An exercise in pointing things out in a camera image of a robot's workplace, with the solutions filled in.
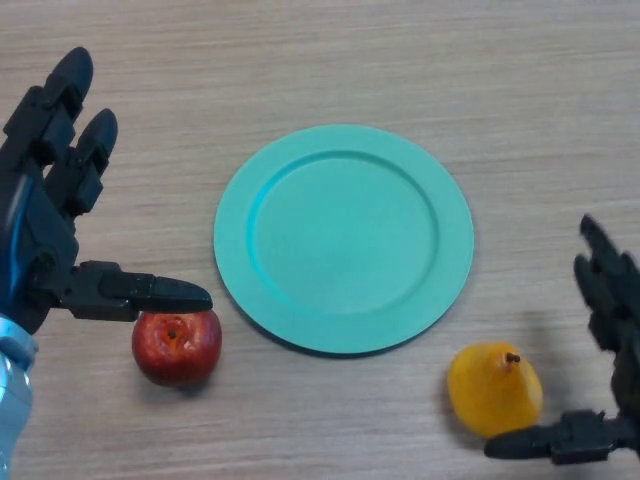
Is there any yellow pear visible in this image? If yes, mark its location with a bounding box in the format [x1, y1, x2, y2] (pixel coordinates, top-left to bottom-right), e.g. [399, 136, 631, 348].
[447, 341, 544, 440]

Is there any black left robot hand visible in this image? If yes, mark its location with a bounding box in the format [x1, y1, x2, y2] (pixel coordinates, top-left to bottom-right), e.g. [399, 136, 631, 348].
[0, 47, 214, 336]

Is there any red apple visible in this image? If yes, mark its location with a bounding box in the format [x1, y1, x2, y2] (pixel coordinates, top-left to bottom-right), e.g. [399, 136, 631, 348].
[131, 309, 223, 389]

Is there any green round plate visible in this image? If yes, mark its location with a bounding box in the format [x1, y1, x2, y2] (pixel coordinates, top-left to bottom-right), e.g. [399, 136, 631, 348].
[213, 124, 475, 357]

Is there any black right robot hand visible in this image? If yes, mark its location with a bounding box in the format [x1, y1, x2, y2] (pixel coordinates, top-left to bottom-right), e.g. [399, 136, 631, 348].
[483, 213, 640, 466]

